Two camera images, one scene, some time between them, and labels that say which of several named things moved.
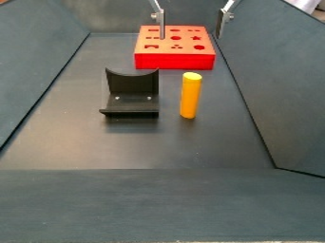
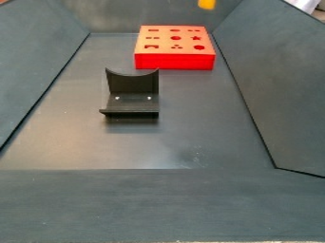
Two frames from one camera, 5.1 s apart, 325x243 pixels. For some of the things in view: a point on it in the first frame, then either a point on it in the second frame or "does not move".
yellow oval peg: [189, 98] -> [207, 4]
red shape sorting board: [185, 49] does not move
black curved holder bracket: [135, 95] does not move
